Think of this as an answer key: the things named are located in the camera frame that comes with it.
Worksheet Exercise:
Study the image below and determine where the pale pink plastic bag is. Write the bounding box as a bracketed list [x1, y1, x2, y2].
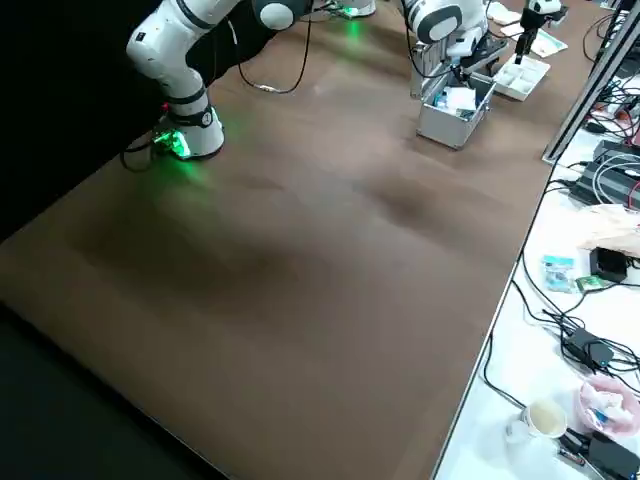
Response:
[577, 203, 640, 259]

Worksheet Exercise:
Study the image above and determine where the black base cable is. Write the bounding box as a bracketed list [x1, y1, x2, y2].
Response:
[119, 137, 166, 174]

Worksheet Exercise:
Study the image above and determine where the black power adapter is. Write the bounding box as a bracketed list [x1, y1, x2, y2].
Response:
[584, 432, 640, 480]
[562, 327, 615, 374]

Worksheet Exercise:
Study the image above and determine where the black power supply box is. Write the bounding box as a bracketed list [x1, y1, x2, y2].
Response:
[569, 139, 640, 206]

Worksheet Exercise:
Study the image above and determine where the small black box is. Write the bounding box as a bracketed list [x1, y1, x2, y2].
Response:
[589, 247, 629, 284]

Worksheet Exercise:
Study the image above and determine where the small green packet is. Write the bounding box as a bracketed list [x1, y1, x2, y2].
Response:
[574, 275, 619, 294]

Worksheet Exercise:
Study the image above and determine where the aluminium first-aid kit case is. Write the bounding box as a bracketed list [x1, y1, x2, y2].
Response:
[408, 42, 497, 149]

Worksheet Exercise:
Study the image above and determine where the white square box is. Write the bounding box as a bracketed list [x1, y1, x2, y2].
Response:
[487, 2, 524, 25]

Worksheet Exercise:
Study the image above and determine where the white paper cup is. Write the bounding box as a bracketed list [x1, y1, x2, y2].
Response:
[504, 398, 570, 441]

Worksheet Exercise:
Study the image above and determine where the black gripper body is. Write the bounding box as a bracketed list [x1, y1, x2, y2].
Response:
[462, 37, 509, 69]
[519, 8, 541, 38]

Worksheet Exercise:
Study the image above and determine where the pink bowl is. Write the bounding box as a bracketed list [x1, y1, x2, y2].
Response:
[578, 375, 640, 436]

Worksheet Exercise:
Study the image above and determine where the white partition tray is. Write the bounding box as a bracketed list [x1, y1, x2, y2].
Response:
[492, 54, 552, 102]

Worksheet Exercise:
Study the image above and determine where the aluminium frame post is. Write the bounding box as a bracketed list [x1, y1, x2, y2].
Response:
[542, 9, 640, 162]

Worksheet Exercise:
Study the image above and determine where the long white green packet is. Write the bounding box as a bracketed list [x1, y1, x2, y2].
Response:
[529, 28, 569, 57]

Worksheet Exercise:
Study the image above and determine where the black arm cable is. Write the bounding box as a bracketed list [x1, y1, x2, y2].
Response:
[237, 19, 314, 96]

